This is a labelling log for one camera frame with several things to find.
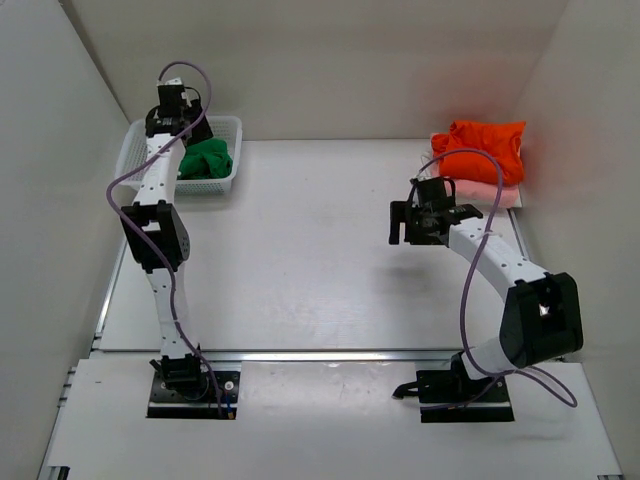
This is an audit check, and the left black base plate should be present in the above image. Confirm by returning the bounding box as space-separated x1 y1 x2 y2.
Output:
146 369 241 421

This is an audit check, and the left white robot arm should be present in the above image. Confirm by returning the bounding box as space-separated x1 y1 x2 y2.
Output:
122 78 213 402

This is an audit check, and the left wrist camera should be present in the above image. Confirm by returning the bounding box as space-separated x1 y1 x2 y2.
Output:
159 77 185 87

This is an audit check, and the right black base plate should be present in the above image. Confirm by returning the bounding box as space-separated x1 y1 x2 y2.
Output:
416 370 515 424

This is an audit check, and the green t shirt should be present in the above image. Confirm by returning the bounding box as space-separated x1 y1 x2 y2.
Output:
178 138 233 181

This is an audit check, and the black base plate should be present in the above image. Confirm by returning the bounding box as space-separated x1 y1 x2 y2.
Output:
146 369 241 421
416 370 515 424

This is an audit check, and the orange folded t shirt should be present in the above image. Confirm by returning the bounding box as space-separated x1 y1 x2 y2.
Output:
431 120 526 187

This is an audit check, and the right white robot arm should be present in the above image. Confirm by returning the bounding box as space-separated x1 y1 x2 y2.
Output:
389 178 584 408

